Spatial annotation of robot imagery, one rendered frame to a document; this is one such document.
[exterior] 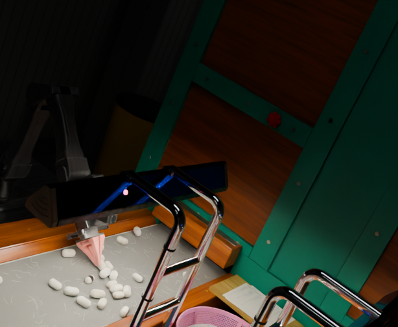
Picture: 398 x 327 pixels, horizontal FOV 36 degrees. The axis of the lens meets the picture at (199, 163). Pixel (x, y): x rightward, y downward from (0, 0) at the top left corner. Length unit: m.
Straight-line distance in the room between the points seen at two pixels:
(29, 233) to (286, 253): 0.71
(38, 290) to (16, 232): 0.20
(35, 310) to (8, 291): 0.08
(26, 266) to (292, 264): 0.73
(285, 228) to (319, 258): 0.13
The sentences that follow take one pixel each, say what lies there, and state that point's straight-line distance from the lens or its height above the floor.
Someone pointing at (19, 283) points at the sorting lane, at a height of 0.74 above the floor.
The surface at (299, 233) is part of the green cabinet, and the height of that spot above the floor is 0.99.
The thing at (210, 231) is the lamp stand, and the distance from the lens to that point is 1.36.
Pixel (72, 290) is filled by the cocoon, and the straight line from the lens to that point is 1.51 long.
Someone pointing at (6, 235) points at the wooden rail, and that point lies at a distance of 1.61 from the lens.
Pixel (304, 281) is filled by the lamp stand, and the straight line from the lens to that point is 1.28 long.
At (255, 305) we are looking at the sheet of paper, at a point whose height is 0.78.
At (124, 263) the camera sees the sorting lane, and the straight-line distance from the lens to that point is 1.71.
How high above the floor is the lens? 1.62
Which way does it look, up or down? 20 degrees down
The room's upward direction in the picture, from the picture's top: 24 degrees clockwise
